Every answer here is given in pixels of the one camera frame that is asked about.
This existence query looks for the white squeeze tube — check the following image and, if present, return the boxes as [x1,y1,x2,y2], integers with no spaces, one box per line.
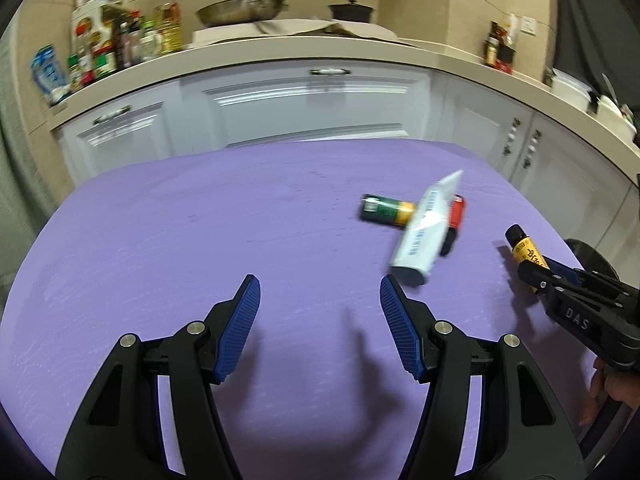
[389,170,465,287]

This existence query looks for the blue white packet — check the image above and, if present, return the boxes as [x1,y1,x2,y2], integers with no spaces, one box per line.
[31,45,71,103]

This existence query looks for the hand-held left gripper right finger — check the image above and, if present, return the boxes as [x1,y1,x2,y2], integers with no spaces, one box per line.
[380,275,588,480]

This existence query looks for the green battery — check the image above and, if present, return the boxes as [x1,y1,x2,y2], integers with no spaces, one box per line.
[359,193,417,231]

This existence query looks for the purple table cloth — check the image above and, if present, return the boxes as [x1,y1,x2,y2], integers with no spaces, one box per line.
[0,139,608,480]

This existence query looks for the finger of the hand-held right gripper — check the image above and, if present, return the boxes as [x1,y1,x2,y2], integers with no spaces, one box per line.
[517,260,561,297]
[542,255,583,283]

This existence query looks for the dark glass bottle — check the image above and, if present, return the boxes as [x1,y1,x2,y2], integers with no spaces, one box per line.
[484,22,501,66]

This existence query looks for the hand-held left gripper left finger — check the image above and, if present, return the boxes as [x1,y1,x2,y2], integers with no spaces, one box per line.
[55,274,262,480]

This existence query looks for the cluster of condiment bottles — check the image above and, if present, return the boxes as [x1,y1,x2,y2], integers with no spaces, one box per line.
[67,0,183,88]

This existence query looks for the white plastic container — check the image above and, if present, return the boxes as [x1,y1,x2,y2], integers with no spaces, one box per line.
[597,94,638,143]
[550,67,593,111]

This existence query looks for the person's right hand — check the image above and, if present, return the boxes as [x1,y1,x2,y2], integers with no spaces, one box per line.
[589,355,636,406]

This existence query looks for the dark cloth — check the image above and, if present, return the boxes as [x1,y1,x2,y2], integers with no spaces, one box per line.
[555,0,640,106]

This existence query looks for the yellow battery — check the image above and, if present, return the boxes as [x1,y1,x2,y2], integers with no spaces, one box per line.
[505,224,548,297]

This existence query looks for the white kitchen cabinets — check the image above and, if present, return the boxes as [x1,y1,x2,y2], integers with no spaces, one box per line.
[52,57,640,221]

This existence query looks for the black pot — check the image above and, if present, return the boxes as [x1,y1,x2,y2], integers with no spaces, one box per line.
[328,0,375,23]

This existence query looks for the red battery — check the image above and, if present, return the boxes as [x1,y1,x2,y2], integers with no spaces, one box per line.
[440,195,467,257]

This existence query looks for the black trash bin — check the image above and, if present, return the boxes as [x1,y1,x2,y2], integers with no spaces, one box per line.
[565,239,623,281]

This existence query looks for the beige countertop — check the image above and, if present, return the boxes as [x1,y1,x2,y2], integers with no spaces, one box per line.
[47,30,640,158]

